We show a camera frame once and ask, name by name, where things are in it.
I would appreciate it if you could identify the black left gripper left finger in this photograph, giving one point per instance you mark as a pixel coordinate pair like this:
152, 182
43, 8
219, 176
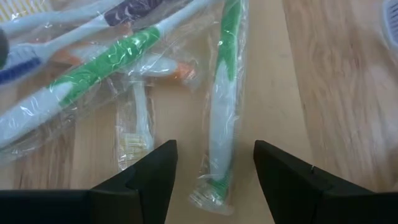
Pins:
140, 202

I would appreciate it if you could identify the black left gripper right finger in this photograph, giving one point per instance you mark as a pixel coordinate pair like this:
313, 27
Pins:
295, 196

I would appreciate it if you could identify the green toothbrush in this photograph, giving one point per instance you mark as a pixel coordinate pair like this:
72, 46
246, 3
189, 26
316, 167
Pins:
222, 109
102, 62

